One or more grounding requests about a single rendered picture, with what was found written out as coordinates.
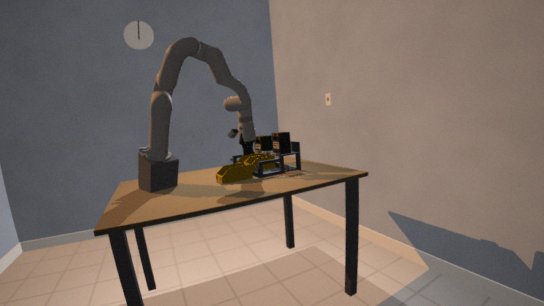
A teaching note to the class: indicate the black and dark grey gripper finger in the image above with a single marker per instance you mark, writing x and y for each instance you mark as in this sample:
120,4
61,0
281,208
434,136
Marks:
245,146
250,145

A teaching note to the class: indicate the grey slanted shelf rack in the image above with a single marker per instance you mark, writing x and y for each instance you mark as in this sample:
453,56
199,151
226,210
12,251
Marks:
280,167

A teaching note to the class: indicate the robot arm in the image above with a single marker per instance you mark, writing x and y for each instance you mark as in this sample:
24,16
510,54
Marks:
161,104

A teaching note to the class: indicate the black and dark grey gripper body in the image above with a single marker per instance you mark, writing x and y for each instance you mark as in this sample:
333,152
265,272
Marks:
247,130

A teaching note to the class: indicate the yellow bin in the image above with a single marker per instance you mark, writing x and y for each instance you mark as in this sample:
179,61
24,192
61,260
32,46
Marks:
237,172
246,157
253,161

